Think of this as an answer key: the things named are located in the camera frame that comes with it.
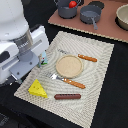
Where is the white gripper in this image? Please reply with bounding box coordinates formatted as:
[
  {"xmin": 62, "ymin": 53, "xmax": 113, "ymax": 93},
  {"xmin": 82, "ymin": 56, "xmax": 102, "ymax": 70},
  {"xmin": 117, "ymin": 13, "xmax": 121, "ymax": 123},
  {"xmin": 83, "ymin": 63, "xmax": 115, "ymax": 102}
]
[{"xmin": 0, "ymin": 26, "xmax": 49, "ymax": 84}]

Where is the yellow cheese wedge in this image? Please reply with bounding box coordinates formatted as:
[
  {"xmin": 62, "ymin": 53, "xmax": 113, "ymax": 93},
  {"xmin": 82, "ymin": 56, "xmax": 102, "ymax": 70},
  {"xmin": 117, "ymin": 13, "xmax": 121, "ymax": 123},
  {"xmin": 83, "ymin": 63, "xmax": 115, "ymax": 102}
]
[{"xmin": 28, "ymin": 80, "xmax": 47, "ymax": 98}]

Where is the brown sausage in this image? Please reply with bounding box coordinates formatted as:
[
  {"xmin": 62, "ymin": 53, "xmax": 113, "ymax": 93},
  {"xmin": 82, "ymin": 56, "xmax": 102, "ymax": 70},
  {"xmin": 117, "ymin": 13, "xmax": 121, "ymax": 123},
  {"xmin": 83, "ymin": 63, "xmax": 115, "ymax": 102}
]
[{"xmin": 54, "ymin": 94, "xmax": 81, "ymax": 100}]

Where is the red tomato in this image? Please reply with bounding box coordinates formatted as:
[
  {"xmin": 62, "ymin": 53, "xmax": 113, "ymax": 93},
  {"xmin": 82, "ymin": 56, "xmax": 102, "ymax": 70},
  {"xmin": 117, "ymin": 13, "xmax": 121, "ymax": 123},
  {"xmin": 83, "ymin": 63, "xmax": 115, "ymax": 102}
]
[{"xmin": 69, "ymin": 1, "xmax": 77, "ymax": 8}]

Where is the light blue milk carton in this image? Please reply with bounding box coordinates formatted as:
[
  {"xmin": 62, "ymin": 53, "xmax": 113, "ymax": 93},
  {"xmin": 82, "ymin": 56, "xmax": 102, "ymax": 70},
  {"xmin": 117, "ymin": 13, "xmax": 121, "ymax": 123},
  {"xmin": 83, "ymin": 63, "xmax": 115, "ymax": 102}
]
[{"xmin": 39, "ymin": 51, "xmax": 48, "ymax": 65}]

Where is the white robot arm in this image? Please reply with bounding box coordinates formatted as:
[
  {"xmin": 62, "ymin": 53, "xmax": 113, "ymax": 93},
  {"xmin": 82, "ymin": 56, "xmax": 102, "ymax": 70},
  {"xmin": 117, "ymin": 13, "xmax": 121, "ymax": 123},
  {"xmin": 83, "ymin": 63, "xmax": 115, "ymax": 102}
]
[{"xmin": 0, "ymin": 0, "xmax": 49, "ymax": 86}]

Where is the round wooden plate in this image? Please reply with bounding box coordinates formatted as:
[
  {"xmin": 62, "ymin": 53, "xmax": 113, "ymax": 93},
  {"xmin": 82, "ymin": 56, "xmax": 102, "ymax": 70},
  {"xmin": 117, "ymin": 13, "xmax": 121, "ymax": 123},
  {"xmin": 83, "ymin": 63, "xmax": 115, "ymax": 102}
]
[{"xmin": 56, "ymin": 55, "xmax": 83, "ymax": 78}]

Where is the grey cooking pot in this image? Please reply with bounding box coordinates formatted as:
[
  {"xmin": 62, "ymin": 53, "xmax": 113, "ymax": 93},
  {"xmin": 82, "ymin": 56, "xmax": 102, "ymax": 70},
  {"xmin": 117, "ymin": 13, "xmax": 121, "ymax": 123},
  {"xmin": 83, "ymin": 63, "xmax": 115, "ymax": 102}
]
[{"xmin": 54, "ymin": 0, "xmax": 81, "ymax": 19}]

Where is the woven beige placemat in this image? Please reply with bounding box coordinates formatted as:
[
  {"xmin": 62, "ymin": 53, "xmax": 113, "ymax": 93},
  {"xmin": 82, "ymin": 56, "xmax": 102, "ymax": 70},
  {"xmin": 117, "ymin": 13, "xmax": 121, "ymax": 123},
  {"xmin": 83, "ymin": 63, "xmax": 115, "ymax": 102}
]
[{"xmin": 14, "ymin": 31, "xmax": 114, "ymax": 128}]

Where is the grey frying pan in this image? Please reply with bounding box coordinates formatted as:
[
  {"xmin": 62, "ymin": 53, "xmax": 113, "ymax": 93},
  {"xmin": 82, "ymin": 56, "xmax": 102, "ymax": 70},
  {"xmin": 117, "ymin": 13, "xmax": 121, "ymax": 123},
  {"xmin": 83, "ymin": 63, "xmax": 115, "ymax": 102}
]
[{"xmin": 80, "ymin": 5, "xmax": 101, "ymax": 30}]

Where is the brown wooden tray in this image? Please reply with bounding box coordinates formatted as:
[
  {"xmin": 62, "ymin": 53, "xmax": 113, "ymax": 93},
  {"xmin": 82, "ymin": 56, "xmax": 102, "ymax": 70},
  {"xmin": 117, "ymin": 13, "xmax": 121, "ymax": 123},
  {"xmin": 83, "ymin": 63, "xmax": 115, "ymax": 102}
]
[{"xmin": 48, "ymin": 0, "xmax": 128, "ymax": 43}]

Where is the cream bowl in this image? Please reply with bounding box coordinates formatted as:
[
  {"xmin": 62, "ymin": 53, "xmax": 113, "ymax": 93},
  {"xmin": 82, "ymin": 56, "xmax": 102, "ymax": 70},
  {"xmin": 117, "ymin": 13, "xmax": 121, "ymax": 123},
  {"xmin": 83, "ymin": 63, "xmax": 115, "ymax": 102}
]
[{"xmin": 116, "ymin": 4, "xmax": 128, "ymax": 30}]

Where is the wooden handled fork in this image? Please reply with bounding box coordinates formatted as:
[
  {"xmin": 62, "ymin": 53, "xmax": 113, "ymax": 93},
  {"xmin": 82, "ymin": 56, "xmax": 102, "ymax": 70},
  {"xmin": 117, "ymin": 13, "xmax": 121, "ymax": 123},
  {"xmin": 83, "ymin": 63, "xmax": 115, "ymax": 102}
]
[{"xmin": 45, "ymin": 72, "xmax": 85, "ymax": 89}]

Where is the wooden handled knife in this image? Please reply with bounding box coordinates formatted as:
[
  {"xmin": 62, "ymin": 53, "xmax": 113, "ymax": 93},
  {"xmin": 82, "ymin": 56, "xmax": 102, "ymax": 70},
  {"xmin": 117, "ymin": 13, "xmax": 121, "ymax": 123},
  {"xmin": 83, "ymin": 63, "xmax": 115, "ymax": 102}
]
[{"xmin": 57, "ymin": 48, "xmax": 98, "ymax": 63}]

